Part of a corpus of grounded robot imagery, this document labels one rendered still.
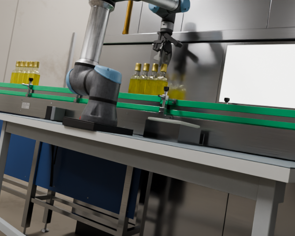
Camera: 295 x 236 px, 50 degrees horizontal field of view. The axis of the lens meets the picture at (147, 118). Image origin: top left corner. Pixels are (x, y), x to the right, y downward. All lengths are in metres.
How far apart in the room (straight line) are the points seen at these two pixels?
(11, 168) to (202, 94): 1.38
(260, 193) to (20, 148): 1.77
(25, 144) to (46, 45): 2.53
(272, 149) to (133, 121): 0.68
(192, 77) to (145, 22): 0.54
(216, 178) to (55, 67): 3.95
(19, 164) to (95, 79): 1.17
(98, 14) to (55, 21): 3.28
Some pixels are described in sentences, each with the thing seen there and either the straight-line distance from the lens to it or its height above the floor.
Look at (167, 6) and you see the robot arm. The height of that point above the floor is 1.39.
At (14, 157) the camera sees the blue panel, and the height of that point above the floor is 0.46.
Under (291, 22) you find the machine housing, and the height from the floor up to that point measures 1.43.
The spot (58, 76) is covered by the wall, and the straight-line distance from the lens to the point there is 4.66.
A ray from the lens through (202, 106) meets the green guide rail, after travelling 1.59.
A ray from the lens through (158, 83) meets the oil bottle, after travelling 1.74.
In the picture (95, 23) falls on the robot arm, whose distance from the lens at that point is 1.43.
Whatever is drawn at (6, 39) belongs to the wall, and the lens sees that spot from 4.36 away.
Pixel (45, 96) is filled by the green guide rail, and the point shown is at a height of 0.90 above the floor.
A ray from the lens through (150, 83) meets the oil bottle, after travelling 1.77.
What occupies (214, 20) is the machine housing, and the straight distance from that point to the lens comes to 1.91.
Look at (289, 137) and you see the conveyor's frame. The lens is 1.44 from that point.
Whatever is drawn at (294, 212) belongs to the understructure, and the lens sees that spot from 1.67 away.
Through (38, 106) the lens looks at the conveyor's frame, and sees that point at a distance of 2.17.
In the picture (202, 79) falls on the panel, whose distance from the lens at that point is 1.80.
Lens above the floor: 0.78
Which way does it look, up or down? 2 degrees up
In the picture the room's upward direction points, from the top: 9 degrees clockwise
